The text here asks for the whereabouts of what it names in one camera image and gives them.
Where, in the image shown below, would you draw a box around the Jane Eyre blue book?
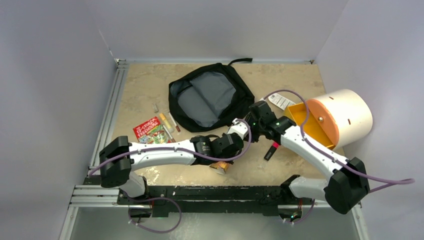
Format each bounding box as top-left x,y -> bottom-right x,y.
209,161 -> 232,175

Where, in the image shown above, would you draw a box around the black student backpack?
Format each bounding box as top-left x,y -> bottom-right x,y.
168,58 -> 255,133

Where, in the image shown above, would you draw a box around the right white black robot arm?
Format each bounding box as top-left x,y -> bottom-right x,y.
246,100 -> 370,214

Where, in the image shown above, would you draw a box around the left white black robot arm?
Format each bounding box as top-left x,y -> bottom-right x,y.
97,131 -> 248,205

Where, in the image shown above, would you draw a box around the pink black highlighter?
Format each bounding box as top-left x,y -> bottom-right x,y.
263,142 -> 280,161

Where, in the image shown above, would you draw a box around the white red-capped marker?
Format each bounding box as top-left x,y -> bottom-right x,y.
168,111 -> 181,133

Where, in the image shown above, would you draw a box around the white brown-tipped pen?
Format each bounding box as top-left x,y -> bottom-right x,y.
162,125 -> 176,143

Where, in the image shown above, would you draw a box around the red Treehouse book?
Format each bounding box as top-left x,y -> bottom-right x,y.
133,116 -> 172,144

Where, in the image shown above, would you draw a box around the white cylinder orange drawer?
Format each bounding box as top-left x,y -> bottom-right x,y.
304,89 -> 373,150

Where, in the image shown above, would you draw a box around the small clear cap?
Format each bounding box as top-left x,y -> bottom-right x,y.
152,103 -> 159,113

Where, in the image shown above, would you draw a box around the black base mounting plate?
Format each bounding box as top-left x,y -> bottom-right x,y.
117,185 -> 312,218

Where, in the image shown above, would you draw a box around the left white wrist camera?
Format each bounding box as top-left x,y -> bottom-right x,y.
227,118 -> 248,140

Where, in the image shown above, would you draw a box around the aluminium frame rails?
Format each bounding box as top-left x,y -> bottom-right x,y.
60,60 -> 369,240

